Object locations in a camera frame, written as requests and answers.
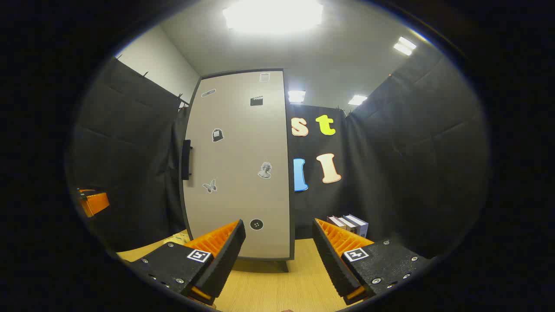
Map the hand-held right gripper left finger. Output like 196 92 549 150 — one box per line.
125 220 247 306

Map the black backdrop cloth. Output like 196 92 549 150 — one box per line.
69 56 490 260

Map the beige spine book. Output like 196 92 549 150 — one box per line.
338 215 358 233

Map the grey cabinet door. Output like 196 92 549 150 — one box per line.
182 71 291 260

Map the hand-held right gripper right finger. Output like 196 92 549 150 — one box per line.
312 218 435 306

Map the grey spine book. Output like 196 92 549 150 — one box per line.
345 214 369 239

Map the black door handle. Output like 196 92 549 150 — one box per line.
181 140 193 181

